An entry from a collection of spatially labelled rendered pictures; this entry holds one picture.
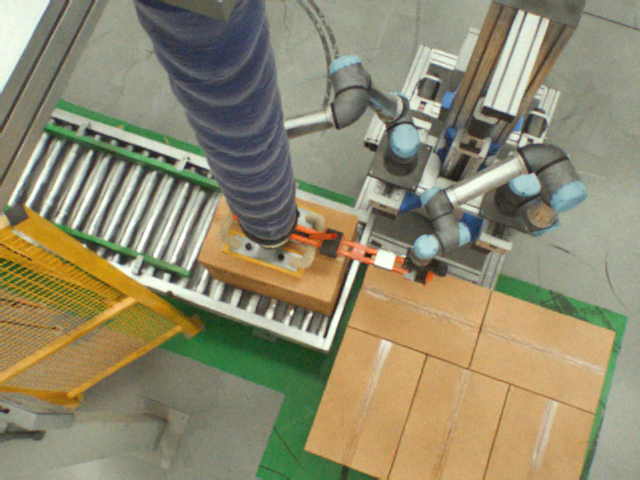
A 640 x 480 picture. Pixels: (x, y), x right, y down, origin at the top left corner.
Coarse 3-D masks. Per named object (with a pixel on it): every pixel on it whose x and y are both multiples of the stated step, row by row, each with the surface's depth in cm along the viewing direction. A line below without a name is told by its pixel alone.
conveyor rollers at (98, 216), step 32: (64, 128) 339; (32, 160) 335; (64, 160) 335; (160, 160) 334; (32, 192) 330; (96, 192) 332; (128, 192) 330; (96, 224) 326; (128, 224) 325; (192, 224) 325; (160, 256) 322; (192, 256) 320; (224, 288) 317; (288, 320) 311
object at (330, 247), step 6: (330, 228) 251; (342, 234) 251; (324, 240) 251; (330, 240) 251; (336, 240) 251; (342, 240) 250; (318, 246) 249; (324, 246) 250; (330, 246) 250; (336, 246) 250; (324, 252) 249; (330, 252) 249; (336, 252) 249; (336, 258) 253
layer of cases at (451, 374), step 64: (384, 320) 310; (448, 320) 310; (512, 320) 309; (576, 320) 308; (384, 384) 303; (448, 384) 302; (512, 384) 302; (576, 384) 301; (320, 448) 296; (384, 448) 295; (448, 448) 295; (512, 448) 294; (576, 448) 294
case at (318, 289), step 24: (216, 216) 283; (336, 216) 282; (216, 240) 280; (216, 264) 278; (240, 264) 277; (312, 264) 277; (336, 264) 276; (264, 288) 293; (288, 288) 274; (312, 288) 274; (336, 288) 279
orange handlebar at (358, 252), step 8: (304, 232) 253; (312, 232) 253; (320, 232) 253; (304, 240) 252; (312, 240) 252; (344, 240) 251; (360, 248) 250; (368, 248) 251; (352, 256) 249; (360, 256) 249; (400, 272) 248
